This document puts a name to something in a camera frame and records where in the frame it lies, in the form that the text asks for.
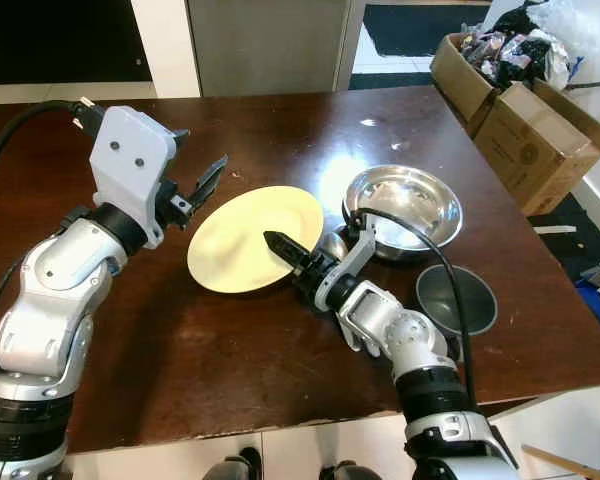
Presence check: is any closed printed cardboard box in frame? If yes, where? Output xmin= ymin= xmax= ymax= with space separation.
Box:
xmin=474 ymin=80 xmax=600 ymax=218

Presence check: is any white floor tape strip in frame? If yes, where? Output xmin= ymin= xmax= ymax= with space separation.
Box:
xmin=532 ymin=224 xmax=579 ymax=237

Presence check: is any black rubbish bag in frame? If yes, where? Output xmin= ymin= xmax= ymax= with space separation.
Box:
xmin=459 ymin=5 xmax=559 ymax=89

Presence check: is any black right robot foot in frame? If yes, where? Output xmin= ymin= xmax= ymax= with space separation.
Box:
xmin=319 ymin=460 xmax=383 ymax=480

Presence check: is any white plastic bag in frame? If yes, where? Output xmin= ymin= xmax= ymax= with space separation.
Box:
xmin=525 ymin=0 xmax=589 ymax=63

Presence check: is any black robot foot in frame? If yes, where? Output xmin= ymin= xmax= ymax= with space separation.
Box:
xmin=201 ymin=447 xmax=264 ymax=480
xmin=319 ymin=460 xmax=383 ymax=480

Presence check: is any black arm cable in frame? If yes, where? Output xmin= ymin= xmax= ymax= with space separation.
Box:
xmin=353 ymin=206 xmax=478 ymax=403
xmin=0 ymin=99 xmax=99 ymax=301

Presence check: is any steel bowl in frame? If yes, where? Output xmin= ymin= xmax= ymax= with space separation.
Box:
xmin=342 ymin=165 xmax=464 ymax=264

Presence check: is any grey door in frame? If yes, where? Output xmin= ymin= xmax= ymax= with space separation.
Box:
xmin=186 ymin=0 xmax=367 ymax=98

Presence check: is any white pillar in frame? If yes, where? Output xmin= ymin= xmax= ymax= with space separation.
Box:
xmin=131 ymin=0 xmax=202 ymax=100

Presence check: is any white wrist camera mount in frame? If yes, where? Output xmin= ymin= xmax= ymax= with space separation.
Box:
xmin=88 ymin=105 xmax=179 ymax=250
xmin=314 ymin=222 xmax=378 ymax=313

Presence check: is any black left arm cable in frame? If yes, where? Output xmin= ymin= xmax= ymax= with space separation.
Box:
xmin=0 ymin=99 xmax=99 ymax=301

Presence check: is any wooden stick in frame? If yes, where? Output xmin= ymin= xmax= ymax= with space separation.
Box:
xmin=520 ymin=445 xmax=593 ymax=480

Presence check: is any open cardboard box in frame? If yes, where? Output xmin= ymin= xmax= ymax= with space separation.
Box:
xmin=429 ymin=33 xmax=541 ymax=136

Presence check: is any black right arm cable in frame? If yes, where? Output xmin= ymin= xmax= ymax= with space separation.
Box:
xmin=353 ymin=206 xmax=478 ymax=403

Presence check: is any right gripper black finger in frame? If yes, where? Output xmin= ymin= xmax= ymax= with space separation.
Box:
xmin=264 ymin=231 xmax=314 ymax=272

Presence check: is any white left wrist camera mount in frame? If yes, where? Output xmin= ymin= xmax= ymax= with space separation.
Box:
xmin=88 ymin=105 xmax=179 ymax=250

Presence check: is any black left robot foot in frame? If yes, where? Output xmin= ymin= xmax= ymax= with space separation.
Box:
xmin=201 ymin=447 xmax=264 ymax=480

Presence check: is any black floor mat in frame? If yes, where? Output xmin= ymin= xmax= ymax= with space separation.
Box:
xmin=362 ymin=4 xmax=493 ymax=59

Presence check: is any grey bowl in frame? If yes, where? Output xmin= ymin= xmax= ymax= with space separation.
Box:
xmin=416 ymin=264 xmax=499 ymax=338

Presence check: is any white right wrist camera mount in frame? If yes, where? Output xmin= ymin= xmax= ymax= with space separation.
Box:
xmin=314 ymin=222 xmax=378 ymax=313

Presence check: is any pale yellow plate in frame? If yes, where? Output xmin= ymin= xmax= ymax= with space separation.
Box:
xmin=187 ymin=186 xmax=325 ymax=295

